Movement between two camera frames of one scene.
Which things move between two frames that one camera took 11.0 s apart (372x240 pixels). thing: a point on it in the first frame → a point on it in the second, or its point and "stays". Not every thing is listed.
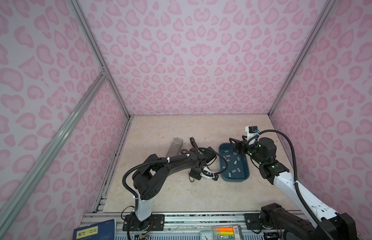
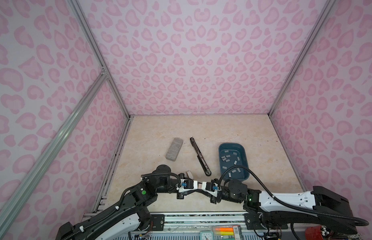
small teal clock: x=206 y=235 stays
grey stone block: x=174 y=147 stays
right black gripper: x=244 y=144 → x=213 y=199
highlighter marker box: x=227 y=233 stays
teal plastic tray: x=238 y=166 stays
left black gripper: x=195 y=175 → x=180 y=196
